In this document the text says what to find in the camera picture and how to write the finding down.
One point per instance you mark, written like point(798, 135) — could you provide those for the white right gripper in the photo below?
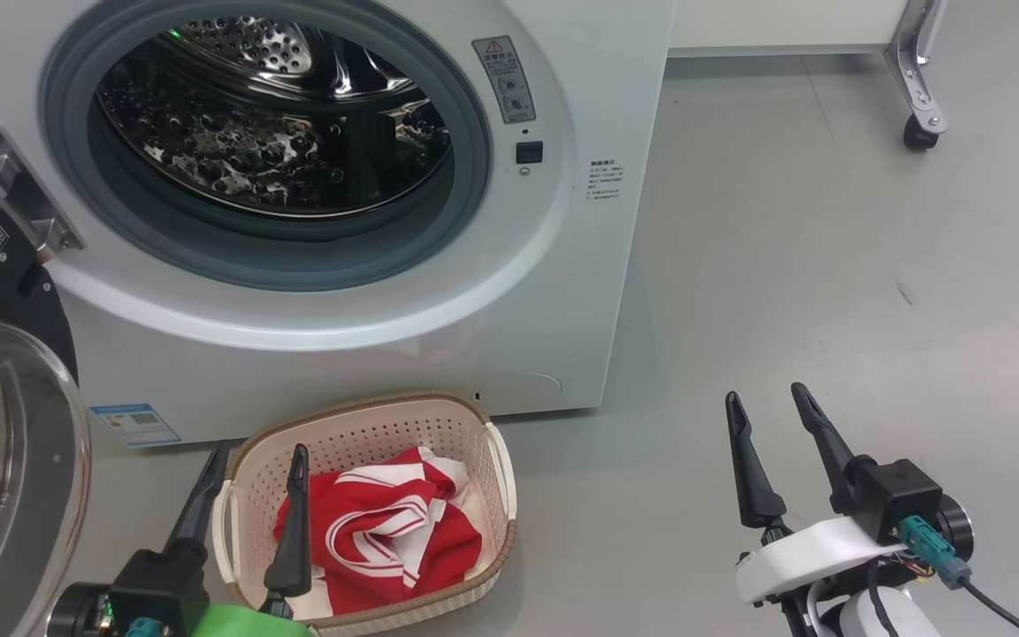
point(810, 548)

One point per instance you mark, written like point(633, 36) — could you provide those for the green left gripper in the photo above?
point(249, 624)

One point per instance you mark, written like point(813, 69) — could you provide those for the red and white garment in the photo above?
point(386, 531)

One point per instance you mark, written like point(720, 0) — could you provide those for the cream perforated laundry basket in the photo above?
point(368, 429)

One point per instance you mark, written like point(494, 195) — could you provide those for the white front-loading washing machine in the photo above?
point(545, 292)

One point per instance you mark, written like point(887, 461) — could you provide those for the black door latch socket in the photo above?
point(529, 152)

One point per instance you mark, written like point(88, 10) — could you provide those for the metal washer door hinge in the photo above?
point(19, 190)

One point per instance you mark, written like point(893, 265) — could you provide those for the grey rubber door gasket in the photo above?
point(465, 177)

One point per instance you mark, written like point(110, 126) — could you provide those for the blue energy label sticker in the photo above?
point(135, 425)

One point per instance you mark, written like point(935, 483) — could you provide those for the small printed text sticker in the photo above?
point(605, 181)

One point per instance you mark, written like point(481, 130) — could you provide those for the black partition caster wheel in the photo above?
point(920, 133)

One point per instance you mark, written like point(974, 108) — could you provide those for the perforated steel washer drum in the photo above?
point(253, 150)

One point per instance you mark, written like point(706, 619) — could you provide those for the white rolling partition board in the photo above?
point(784, 22)

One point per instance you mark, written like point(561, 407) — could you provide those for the grey warning sticker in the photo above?
point(504, 80)

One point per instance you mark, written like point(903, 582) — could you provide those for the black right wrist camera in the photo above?
point(899, 491)

